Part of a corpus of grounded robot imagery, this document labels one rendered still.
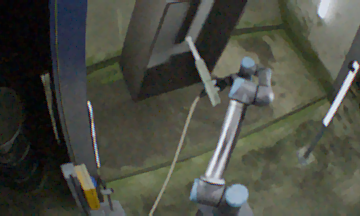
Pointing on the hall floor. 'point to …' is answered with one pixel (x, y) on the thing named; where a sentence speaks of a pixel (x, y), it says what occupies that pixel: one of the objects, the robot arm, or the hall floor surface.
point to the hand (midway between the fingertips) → (206, 88)
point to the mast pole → (324, 122)
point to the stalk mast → (76, 189)
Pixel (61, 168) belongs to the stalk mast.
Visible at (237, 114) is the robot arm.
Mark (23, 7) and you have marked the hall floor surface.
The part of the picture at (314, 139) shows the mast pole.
